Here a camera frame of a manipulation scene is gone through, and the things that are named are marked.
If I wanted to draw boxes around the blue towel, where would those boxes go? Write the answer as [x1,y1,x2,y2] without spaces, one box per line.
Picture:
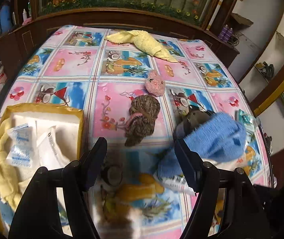
[156,112,247,180]

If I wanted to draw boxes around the yellow towel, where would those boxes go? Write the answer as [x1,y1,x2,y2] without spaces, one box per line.
[105,30,178,63]
[0,118,35,211]

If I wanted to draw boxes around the colourful fruit tablecloth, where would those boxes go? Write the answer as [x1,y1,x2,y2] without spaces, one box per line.
[0,25,272,238]

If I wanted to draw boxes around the pink knitted pouch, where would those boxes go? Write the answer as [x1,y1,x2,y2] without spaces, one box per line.
[145,70,166,97]

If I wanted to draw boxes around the brown knitted hat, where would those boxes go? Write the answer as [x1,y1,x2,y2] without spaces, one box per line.
[125,94,160,147]

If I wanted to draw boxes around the gold cardboard box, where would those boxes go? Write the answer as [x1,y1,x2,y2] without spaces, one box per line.
[0,103,83,235]

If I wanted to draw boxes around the white desiccant sachet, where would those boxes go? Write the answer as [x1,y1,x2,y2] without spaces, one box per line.
[6,123,36,168]

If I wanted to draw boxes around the purple spray bottles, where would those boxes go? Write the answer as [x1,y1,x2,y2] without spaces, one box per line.
[218,25,233,43]

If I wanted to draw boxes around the blue detergent bottle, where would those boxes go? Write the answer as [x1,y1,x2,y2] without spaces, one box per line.
[0,4,13,33]

